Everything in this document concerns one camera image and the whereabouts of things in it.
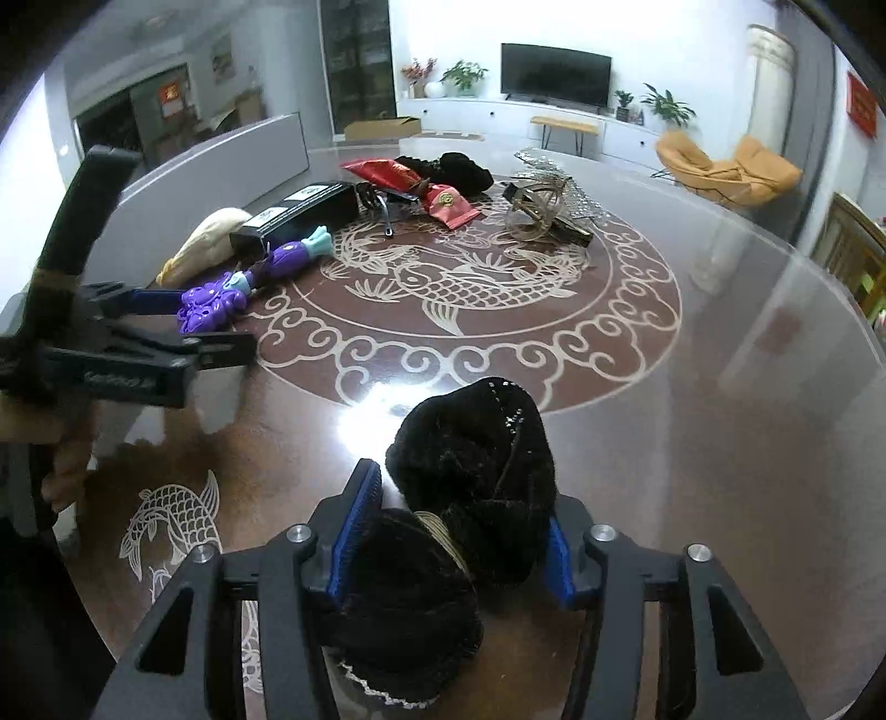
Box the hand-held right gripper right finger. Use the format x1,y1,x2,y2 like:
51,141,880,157
543,493,814,720

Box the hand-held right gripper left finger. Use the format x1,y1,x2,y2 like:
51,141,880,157
90,458,385,720

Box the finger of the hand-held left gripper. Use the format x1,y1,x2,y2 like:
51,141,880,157
83,282,191,320
104,327,257,368

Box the black velvet hair bow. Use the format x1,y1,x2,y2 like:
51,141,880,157
320,377,560,711
394,151,495,199

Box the red snack packet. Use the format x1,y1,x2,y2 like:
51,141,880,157
341,158,481,231

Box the person's left hand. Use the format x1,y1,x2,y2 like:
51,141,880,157
40,408,95,515

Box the purple octopus toy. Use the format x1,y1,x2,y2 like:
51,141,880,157
176,270,259,335

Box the yellow white cloth bundle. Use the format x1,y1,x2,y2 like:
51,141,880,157
156,208,254,288

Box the purple eggplant toy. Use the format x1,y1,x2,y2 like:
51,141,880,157
259,225,335,284

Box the grey curved panel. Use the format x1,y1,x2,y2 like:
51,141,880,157
114,112,310,292

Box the black rectangular case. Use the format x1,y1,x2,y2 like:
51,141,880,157
228,181,359,261

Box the dark sunglasses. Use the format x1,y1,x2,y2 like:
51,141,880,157
354,181,400,240

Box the cardboard box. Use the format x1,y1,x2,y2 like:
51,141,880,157
344,116,423,143

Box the dark glass cabinet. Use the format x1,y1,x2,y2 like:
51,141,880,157
320,0,395,134

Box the red flower bouquet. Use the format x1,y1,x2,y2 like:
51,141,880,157
400,56,439,98

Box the clear hair claw clip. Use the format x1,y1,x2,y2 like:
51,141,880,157
503,176,575,243

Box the white television cabinet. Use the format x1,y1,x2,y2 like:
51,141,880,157
398,97,667,164

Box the bushy green potted plant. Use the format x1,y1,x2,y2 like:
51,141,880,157
441,60,489,98

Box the wooden bench with black legs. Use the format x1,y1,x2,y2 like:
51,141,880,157
529,114,600,157

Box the black television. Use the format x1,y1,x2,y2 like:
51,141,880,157
499,43,614,109

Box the orange lounge chair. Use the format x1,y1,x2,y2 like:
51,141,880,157
654,131,804,209

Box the wooden chair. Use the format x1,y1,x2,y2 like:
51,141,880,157
820,192,886,321

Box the tall leafy potted plant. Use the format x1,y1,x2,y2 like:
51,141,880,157
640,83,697,130

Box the white standing air conditioner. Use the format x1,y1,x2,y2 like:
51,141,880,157
744,24,797,157

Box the clear plastic ring object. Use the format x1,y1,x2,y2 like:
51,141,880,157
508,181,596,249

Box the red wall hanging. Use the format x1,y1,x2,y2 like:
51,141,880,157
846,69,880,140

